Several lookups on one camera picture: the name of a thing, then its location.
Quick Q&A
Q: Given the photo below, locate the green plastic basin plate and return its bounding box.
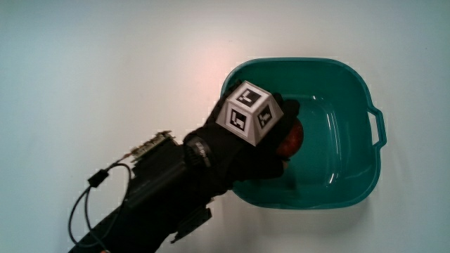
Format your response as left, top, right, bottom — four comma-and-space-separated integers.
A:
220, 57, 387, 211

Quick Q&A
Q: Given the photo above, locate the person's left hand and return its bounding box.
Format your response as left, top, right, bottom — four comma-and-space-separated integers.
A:
183, 79, 301, 197

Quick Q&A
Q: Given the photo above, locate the black cable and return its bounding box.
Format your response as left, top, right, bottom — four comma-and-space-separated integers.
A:
67, 162, 133, 249

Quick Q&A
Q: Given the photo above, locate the red apple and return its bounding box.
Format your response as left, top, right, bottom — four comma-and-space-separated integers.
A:
276, 118, 305, 164

